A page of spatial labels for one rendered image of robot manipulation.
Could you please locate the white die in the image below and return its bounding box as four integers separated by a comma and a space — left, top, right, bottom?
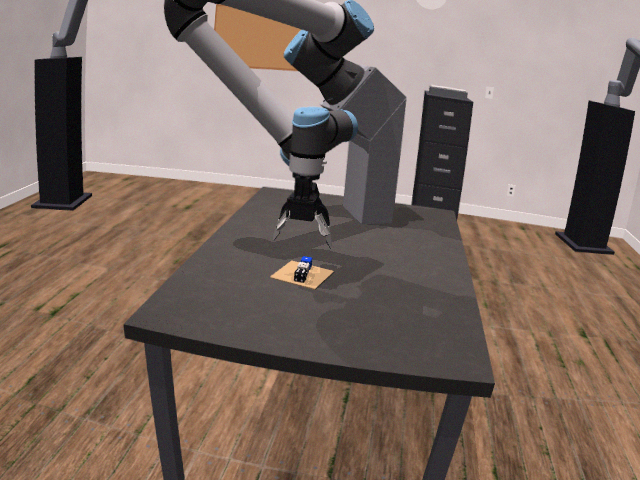
297, 262, 310, 275

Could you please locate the tan flat mat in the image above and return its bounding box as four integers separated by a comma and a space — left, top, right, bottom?
270, 261, 334, 290

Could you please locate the blue die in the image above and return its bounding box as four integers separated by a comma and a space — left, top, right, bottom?
301, 256, 312, 270

